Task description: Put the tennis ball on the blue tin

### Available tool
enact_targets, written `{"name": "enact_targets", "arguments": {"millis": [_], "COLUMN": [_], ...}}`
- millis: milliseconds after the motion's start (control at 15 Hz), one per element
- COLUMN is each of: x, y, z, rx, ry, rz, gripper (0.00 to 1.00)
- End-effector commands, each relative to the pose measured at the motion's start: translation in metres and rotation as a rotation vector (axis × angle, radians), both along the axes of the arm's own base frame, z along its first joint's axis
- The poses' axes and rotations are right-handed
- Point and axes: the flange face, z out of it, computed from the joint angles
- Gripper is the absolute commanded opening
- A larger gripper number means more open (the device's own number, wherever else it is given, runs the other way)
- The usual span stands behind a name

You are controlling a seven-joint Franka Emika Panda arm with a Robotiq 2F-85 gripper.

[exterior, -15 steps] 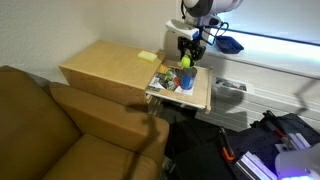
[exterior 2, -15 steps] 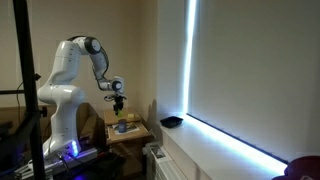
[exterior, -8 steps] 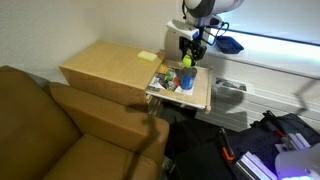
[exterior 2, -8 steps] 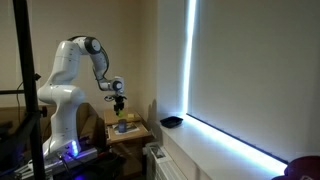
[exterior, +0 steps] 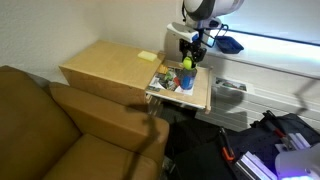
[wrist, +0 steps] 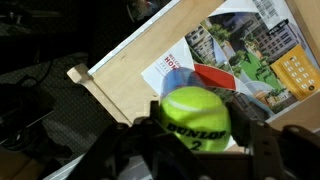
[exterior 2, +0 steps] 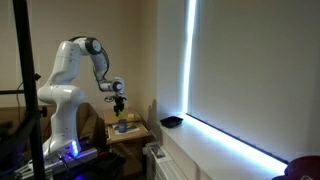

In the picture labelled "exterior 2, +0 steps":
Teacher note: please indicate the white radiator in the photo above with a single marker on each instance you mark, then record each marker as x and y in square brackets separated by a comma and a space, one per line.
[166, 170]

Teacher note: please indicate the black mounting board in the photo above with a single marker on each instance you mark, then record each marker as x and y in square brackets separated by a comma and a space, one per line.
[106, 166]

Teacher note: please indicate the light wooden box cabinet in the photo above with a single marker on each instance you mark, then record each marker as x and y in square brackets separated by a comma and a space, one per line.
[111, 117]

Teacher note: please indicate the white roller blind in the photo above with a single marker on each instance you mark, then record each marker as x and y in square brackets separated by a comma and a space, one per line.
[260, 73]

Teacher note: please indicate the dark red round object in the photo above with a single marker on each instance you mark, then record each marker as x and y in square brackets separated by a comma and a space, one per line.
[301, 168]

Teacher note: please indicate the black tripod stand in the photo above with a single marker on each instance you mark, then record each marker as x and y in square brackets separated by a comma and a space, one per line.
[26, 83]

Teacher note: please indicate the long aluminium rail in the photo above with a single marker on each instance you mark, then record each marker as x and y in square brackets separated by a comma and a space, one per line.
[80, 157]

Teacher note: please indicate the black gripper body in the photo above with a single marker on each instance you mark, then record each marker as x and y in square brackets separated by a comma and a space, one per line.
[119, 103]

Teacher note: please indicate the yellow sticky note pad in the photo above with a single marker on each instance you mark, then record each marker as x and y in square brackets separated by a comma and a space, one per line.
[131, 116]

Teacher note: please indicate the wooden tray table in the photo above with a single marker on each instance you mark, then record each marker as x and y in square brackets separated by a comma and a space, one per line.
[133, 136]

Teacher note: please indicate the blue tin can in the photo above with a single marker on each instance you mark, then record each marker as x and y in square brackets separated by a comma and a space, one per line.
[122, 126]

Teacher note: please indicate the brown leather sofa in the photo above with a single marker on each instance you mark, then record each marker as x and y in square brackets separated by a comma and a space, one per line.
[86, 123]

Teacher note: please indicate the printed photo sheet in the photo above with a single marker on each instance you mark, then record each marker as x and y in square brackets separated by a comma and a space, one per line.
[158, 152]

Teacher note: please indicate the white windowsill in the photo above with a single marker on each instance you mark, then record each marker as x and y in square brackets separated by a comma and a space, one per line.
[206, 153]

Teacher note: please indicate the yellow-green tennis ball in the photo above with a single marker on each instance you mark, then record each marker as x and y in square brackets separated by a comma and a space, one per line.
[120, 115]

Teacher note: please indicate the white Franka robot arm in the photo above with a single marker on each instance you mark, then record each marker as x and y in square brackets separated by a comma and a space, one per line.
[65, 96]

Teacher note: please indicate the dark blue plastic tray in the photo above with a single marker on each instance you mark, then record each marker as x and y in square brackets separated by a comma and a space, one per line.
[171, 122]

